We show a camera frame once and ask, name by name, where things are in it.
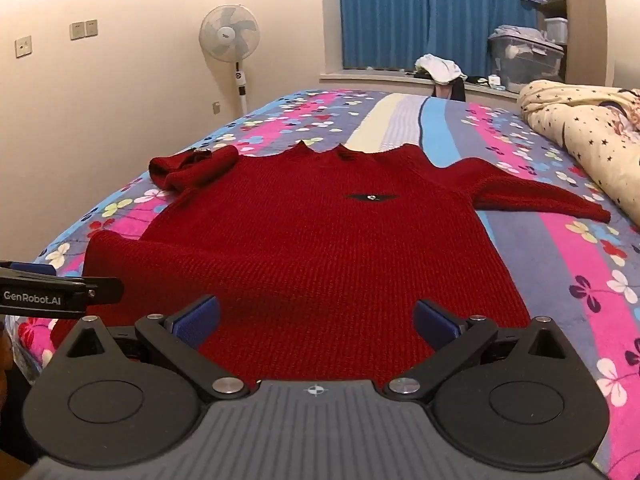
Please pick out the white clothes pile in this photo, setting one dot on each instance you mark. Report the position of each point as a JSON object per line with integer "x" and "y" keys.
{"x": 440, "y": 66}

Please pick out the white standing fan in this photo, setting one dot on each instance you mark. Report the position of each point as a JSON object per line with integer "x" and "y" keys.
{"x": 229, "y": 34}

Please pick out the cream star print quilt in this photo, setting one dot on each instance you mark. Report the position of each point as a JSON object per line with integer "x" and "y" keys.
{"x": 575, "y": 125}

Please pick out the blue curtain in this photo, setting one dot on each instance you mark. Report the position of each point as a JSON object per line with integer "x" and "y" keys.
{"x": 400, "y": 10}

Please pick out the window sill ledge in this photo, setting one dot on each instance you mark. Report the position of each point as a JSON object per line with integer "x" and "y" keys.
{"x": 370, "y": 80}

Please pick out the clear lidded storage box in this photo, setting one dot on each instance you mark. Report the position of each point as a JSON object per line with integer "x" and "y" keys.
{"x": 525, "y": 65}

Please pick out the dark garment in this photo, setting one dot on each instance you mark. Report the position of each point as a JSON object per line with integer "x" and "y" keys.
{"x": 450, "y": 91}

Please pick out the small white item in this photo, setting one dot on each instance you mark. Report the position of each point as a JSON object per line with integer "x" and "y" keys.
{"x": 495, "y": 83}

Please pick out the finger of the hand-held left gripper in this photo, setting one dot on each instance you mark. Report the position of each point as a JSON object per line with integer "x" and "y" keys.
{"x": 30, "y": 268}
{"x": 105, "y": 291}

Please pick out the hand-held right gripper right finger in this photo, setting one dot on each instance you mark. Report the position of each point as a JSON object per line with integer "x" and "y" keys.
{"x": 432, "y": 322}

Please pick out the red knitted sweater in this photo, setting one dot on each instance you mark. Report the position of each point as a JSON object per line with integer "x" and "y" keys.
{"x": 300, "y": 250}

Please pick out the floral striped fleece blanket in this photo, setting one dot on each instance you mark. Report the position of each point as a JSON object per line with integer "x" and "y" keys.
{"x": 550, "y": 260}

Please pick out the beige wall socket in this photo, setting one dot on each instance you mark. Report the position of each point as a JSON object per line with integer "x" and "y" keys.
{"x": 23, "y": 47}

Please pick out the beige wall switch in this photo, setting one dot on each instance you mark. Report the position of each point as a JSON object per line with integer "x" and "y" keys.
{"x": 91, "y": 28}
{"x": 77, "y": 31}

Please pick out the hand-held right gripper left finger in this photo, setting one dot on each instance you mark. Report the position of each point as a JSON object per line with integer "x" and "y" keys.
{"x": 195, "y": 322}

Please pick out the wooden shelf cabinet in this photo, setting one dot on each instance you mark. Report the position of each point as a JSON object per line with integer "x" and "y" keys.
{"x": 587, "y": 20}

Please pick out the white plastic bin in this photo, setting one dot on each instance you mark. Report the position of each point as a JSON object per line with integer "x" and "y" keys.
{"x": 556, "y": 31}

